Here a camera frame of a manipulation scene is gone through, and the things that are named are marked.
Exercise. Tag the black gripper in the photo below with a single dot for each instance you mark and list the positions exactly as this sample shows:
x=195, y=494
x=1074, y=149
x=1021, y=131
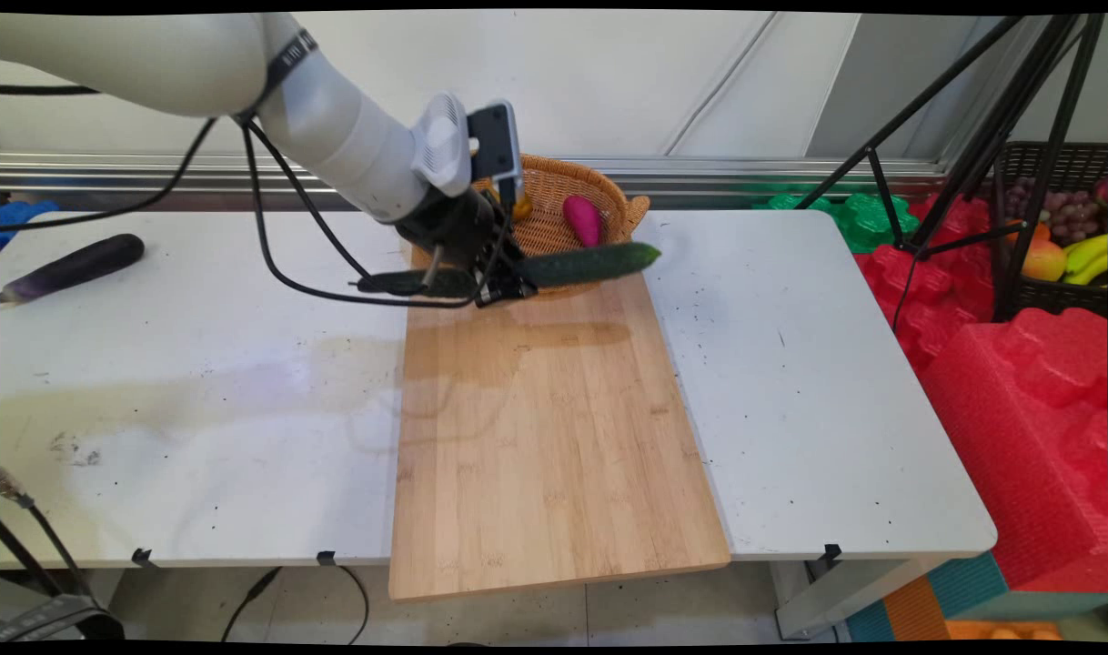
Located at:
x=454, y=227

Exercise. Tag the dark green cucumber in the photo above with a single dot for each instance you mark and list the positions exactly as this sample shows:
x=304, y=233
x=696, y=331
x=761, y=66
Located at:
x=590, y=262

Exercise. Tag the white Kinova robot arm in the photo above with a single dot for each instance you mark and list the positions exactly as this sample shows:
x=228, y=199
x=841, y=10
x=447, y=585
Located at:
x=199, y=73

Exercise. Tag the orange round vegetable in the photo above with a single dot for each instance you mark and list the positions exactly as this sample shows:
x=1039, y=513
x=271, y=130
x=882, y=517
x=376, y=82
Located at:
x=521, y=207

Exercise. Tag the woven wicker basket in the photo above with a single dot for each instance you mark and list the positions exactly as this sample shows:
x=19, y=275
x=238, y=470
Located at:
x=554, y=205

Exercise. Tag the pink sweet potato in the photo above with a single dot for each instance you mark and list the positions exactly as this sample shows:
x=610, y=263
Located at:
x=583, y=221

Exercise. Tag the bamboo cutting board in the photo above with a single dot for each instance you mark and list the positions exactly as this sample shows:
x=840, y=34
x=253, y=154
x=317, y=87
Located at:
x=545, y=428

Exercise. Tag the black table clip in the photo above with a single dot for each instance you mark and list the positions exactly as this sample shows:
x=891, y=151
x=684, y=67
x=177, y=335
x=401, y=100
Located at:
x=831, y=551
x=326, y=557
x=141, y=556

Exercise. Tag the green foam mat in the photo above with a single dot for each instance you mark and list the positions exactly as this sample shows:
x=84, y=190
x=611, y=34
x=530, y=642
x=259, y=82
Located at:
x=868, y=223

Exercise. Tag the small red foam mat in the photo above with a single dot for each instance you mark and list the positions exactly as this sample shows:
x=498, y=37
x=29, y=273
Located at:
x=927, y=282

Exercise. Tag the purple eggplant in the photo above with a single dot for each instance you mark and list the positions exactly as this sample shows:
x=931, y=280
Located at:
x=76, y=267

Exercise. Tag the white table leg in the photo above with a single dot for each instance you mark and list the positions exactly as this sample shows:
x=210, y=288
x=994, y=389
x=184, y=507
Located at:
x=845, y=596

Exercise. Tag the blue plastic object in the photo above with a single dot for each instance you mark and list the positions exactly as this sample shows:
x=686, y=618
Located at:
x=22, y=218

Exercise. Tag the black tripod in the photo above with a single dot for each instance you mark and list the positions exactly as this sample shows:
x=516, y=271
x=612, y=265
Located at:
x=991, y=146

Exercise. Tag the orange fruit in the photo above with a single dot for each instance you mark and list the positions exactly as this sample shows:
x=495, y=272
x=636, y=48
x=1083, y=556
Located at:
x=1032, y=232

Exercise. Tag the yellow red mango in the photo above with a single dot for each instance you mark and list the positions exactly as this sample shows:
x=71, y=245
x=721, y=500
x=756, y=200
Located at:
x=1043, y=262

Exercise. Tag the black plastic crate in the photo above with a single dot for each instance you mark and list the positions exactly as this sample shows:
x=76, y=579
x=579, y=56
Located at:
x=1045, y=300

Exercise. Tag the large red foam mat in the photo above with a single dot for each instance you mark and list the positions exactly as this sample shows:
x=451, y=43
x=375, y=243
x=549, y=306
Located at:
x=1027, y=437

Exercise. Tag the teal and orange box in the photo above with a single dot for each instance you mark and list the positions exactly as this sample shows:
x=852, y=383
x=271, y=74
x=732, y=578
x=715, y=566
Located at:
x=963, y=600

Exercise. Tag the purple grapes bunch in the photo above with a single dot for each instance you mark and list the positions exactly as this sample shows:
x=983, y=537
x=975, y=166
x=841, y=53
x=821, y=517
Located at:
x=1068, y=209

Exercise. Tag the yellow green bananas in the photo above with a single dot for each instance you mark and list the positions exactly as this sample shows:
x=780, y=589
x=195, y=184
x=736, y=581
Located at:
x=1089, y=257

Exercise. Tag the black and white wrist camera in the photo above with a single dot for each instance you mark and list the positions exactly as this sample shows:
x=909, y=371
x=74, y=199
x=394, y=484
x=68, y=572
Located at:
x=497, y=146

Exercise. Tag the white ribbed camera mount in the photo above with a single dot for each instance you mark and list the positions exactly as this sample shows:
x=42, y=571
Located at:
x=440, y=146

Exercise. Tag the aluminium wall rail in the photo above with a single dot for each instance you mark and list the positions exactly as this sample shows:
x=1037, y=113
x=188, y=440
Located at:
x=745, y=168

